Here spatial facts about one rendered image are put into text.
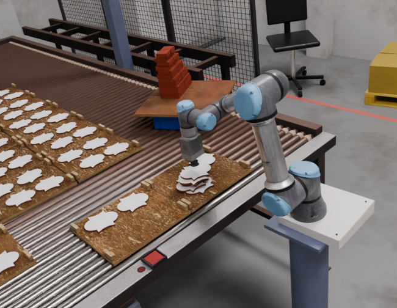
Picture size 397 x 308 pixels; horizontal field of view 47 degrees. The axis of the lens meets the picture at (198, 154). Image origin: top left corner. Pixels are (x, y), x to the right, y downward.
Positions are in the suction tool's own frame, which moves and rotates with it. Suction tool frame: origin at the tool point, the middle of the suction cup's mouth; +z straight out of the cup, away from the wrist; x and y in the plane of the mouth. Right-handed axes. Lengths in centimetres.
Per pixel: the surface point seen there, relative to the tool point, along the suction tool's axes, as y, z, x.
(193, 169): -0.1, 3.5, -1.6
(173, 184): 8.4, 9.5, -7.8
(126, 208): 34.1, 8.5, -12.3
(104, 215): 43.0, 8.5, -16.6
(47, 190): 47, 9, -59
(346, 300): -51, 103, 53
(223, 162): -19.0, 9.5, 0.2
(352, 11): -405, 46, -124
